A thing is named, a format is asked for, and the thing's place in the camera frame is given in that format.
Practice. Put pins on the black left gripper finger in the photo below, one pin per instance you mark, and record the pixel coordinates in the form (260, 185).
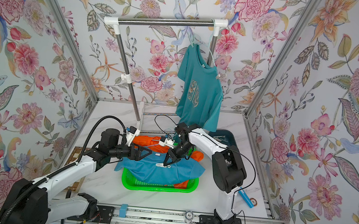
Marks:
(141, 154)
(139, 148)

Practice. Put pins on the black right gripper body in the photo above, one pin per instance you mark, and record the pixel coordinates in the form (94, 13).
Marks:
(175, 153)

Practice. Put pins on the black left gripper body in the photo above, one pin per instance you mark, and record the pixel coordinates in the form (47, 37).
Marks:
(124, 151)

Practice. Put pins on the blue garment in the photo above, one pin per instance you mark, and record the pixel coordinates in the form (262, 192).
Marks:
(147, 172)

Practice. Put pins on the orange garment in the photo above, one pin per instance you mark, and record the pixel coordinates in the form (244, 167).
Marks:
(143, 140)

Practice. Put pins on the teal embroidered t-shirt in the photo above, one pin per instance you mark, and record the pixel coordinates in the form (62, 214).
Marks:
(202, 92)

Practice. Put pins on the mint green clothespin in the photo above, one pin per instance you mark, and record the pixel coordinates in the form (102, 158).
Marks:
(192, 40)

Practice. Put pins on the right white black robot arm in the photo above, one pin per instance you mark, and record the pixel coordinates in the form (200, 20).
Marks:
(228, 167)

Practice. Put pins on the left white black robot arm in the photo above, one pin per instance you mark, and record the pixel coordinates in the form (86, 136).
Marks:
(32, 201)

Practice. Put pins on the bright green plastic tray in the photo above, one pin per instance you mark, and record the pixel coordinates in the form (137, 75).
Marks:
(132, 183)

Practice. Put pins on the dark teal clothespin bin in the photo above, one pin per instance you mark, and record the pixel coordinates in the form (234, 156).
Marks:
(223, 137)

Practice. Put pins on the wooden chessboard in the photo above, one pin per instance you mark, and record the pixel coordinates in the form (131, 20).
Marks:
(74, 176)

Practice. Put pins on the metal clothes rack white joints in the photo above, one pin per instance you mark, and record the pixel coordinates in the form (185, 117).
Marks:
(155, 84)

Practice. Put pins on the blue toy microphone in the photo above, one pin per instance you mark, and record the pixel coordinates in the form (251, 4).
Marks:
(251, 202)

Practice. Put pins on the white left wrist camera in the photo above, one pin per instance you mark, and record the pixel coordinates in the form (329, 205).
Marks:
(131, 133)

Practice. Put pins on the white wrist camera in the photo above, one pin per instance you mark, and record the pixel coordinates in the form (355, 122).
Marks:
(165, 141)
(131, 133)

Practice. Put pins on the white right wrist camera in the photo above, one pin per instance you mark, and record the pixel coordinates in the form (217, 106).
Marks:
(165, 141)

